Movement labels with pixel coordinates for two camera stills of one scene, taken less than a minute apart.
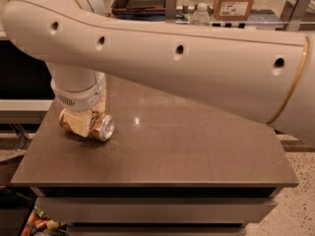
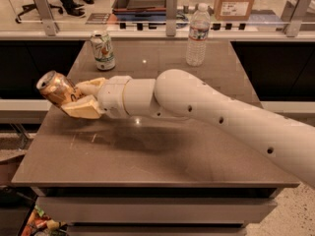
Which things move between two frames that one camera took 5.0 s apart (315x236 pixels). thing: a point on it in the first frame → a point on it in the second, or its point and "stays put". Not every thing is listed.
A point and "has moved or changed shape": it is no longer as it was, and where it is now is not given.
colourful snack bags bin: (38, 223) stays put
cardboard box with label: (233, 2) stays put
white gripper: (80, 100) → (110, 96)
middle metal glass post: (170, 2) stays put
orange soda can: (102, 128) has moved or changed shape
